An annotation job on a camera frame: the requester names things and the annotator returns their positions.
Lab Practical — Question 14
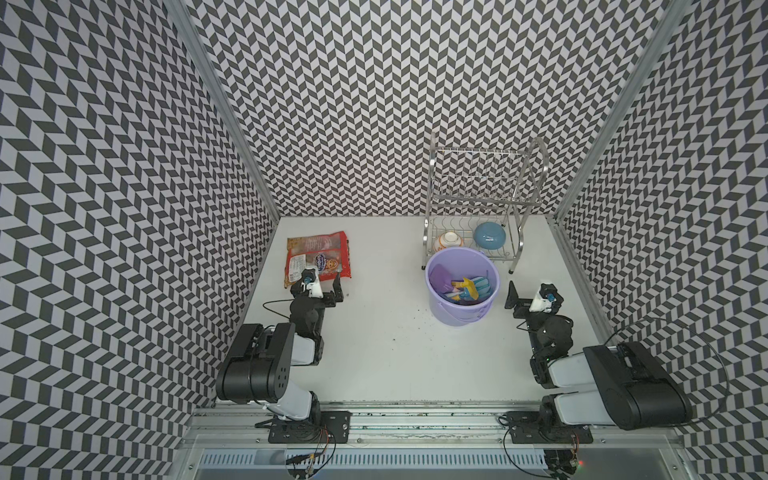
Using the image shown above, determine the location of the aluminium front rail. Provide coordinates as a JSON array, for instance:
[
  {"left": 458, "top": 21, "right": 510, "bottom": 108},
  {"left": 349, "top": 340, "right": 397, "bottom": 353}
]
[{"left": 179, "top": 403, "right": 679, "bottom": 451}]

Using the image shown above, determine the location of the metal dish rack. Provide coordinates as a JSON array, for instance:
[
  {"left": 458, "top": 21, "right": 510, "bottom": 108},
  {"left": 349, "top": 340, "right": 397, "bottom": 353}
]
[{"left": 422, "top": 133, "right": 551, "bottom": 274}]

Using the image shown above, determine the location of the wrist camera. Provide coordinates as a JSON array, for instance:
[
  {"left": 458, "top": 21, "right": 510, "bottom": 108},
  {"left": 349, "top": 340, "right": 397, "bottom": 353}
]
[
  {"left": 299, "top": 266, "right": 323, "bottom": 298},
  {"left": 529, "top": 283, "right": 563, "bottom": 314}
]

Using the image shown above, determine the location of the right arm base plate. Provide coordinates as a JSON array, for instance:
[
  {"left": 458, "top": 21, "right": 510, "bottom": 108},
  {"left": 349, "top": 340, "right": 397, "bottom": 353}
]
[{"left": 502, "top": 411, "right": 594, "bottom": 446}]

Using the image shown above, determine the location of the purple shovel pink handle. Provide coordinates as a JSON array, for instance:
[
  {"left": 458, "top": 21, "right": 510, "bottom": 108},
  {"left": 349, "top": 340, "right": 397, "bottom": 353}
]
[{"left": 428, "top": 264, "right": 454, "bottom": 295}]

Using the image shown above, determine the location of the blue ceramic bowl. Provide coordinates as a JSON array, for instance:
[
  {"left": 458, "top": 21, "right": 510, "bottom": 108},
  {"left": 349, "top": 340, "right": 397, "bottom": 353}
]
[{"left": 473, "top": 221, "right": 507, "bottom": 250}]

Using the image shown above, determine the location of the light blue plastic shovel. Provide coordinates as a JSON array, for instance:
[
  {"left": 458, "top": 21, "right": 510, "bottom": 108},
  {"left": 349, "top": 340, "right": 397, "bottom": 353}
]
[{"left": 454, "top": 288, "right": 490, "bottom": 305}]

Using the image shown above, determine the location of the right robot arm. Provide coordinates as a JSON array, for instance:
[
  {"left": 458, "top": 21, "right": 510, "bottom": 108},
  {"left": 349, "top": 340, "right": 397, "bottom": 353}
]
[{"left": 504, "top": 282, "right": 693, "bottom": 441}]

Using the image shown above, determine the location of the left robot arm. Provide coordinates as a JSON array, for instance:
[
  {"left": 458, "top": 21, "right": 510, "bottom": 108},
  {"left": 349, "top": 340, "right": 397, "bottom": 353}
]
[{"left": 215, "top": 268, "right": 344, "bottom": 427}]

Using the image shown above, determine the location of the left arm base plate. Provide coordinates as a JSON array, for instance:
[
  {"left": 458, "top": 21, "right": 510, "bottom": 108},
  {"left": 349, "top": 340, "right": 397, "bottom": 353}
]
[{"left": 268, "top": 410, "right": 352, "bottom": 445}]

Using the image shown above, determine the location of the red white patterned bowl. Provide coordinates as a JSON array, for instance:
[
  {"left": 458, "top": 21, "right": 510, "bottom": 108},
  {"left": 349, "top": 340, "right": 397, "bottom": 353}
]
[{"left": 433, "top": 231, "right": 464, "bottom": 252}]

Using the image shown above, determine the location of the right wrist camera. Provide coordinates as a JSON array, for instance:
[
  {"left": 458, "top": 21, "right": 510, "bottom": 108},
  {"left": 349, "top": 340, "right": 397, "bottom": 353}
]
[{"left": 529, "top": 283, "right": 563, "bottom": 314}]

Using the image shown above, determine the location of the yellow toy shovel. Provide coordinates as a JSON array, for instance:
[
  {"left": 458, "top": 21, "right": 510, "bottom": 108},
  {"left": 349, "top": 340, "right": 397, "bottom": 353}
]
[{"left": 448, "top": 278, "right": 479, "bottom": 302}]

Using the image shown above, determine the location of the red candy bag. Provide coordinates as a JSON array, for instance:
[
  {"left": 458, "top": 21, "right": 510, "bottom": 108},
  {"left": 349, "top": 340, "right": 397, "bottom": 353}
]
[{"left": 284, "top": 231, "right": 352, "bottom": 287}]

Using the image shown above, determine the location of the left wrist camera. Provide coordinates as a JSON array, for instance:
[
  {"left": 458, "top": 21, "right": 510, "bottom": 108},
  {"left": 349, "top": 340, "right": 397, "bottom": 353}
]
[{"left": 299, "top": 266, "right": 323, "bottom": 298}]

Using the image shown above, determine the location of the purple plastic bucket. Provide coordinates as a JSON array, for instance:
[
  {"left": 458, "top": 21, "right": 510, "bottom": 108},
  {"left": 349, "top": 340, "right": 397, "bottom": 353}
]
[{"left": 424, "top": 247, "right": 500, "bottom": 327}]

